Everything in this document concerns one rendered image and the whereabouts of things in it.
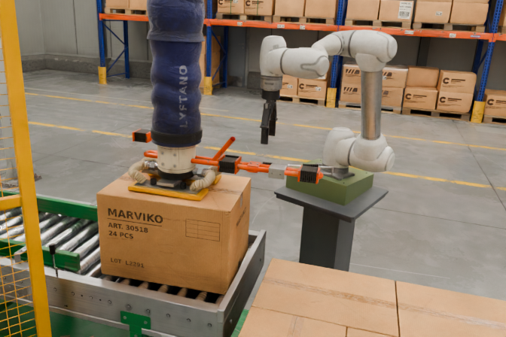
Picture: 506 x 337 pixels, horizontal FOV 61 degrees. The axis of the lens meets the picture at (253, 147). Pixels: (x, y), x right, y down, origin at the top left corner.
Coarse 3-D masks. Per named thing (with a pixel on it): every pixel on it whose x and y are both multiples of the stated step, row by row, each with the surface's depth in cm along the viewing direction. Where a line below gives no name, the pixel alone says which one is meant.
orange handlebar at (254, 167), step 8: (152, 152) 198; (192, 160) 190; (200, 160) 189; (208, 160) 189; (240, 168) 185; (248, 168) 184; (256, 168) 183; (264, 168) 183; (288, 168) 184; (296, 168) 184; (296, 176) 180; (320, 176) 178
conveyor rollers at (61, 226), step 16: (16, 208) 256; (0, 224) 243; (16, 224) 243; (48, 224) 242; (64, 224) 242; (80, 224) 242; (96, 224) 242; (16, 240) 222; (64, 240) 229; (80, 240) 228; (96, 240) 227; (0, 256) 211; (80, 256) 214; (96, 256) 213; (80, 272) 200; (96, 272) 199; (144, 288) 188; (160, 288) 188
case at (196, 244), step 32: (128, 192) 188; (224, 192) 193; (128, 224) 186; (160, 224) 183; (192, 224) 180; (224, 224) 176; (128, 256) 191; (160, 256) 187; (192, 256) 184; (224, 256) 180; (192, 288) 189; (224, 288) 185
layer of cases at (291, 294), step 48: (288, 288) 193; (336, 288) 195; (384, 288) 197; (432, 288) 198; (240, 336) 163; (288, 336) 164; (336, 336) 165; (384, 336) 167; (432, 336) 168; (480, 336) 169
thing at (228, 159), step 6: (222, 156) 189; (228, 156) 193; (234, 156) 192; (240, 156) 190; (222, 162) 184; (228, 162) 184; (234, 162) 184; (222, 168) 185; (228, 168) 185; (234, 168) 185
